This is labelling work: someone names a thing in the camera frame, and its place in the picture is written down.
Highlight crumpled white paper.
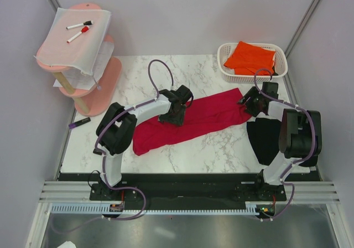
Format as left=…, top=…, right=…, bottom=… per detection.
left=57, top=241, right=76, bottom=248

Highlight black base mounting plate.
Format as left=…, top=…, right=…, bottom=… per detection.
left=90, top=173, right=287, bottom=209

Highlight white mesh cloth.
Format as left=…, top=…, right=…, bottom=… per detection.
left=36, top=8, right=112, bottom=76

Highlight white paper sheets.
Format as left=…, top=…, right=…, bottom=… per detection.
left=64, top=42, right=114, bottom=90

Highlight aluminium frame rail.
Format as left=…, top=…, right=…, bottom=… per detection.
left=39, top=181, right=340, bottom=204

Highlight pink tiered shelf stand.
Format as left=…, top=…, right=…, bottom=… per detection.
left=36, top=3, right=122, bottom=117

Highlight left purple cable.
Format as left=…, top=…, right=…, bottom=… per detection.
left=49, top=59, right=176, bottom=234

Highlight purple capped marker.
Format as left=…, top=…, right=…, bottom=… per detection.
left=69, top=117, right=91, bottom=129

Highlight black capped whiteboard marker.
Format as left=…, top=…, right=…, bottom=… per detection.
left=66, top=20, right=94, bottom=30

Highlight orange t shirt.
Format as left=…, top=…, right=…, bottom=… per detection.
left=223, top=42, right=275, bottom=76

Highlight red capped whiteboard marker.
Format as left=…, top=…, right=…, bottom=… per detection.
left=66, top=25, right=90, bottom=44

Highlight purple cable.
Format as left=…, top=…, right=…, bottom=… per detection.
left=253, top=68, right=316, bottom=223
left=49, top=59, right=176, bottom=234

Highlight white slotted cable duct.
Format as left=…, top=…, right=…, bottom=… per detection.
left=50, top=203, right=259, bottom=215

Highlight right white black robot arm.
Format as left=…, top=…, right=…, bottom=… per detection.
left=238, top=82, right=322, bottom=200

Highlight red t shirt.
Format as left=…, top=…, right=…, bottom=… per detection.
left=133, top=88, right=251, bottom=156

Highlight black folded t shirt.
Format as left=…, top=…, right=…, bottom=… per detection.
left=247, top=111, right=322, bottom=167

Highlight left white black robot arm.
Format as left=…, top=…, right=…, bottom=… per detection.
left=95, top=85, right=194, bottom=200

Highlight white plastic basket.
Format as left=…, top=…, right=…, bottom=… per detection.
left=217, top=42, right=288, bottom=84

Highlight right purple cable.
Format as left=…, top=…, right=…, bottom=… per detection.
left=253, top=68, right=316, bottom=223

